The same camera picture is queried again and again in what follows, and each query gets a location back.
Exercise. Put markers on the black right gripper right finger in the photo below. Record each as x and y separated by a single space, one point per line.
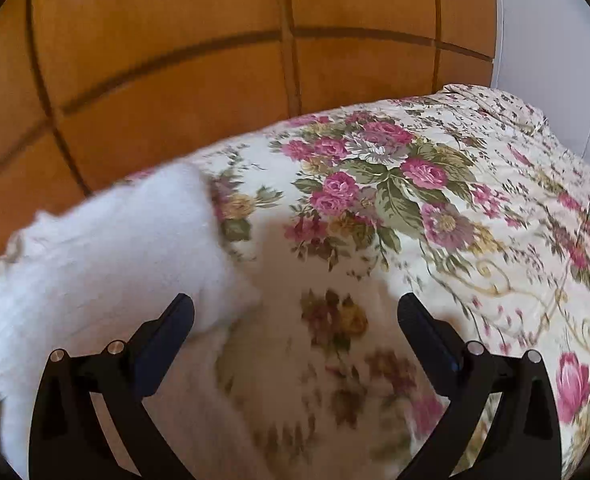
524 440

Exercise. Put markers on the wooden wardrobe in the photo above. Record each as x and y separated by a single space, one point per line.
94 90

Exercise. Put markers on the white knitted sweater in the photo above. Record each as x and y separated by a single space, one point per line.
93 275

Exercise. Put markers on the floral bedspread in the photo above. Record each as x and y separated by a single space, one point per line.
464 198

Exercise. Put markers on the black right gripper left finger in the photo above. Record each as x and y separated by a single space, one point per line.
66 438

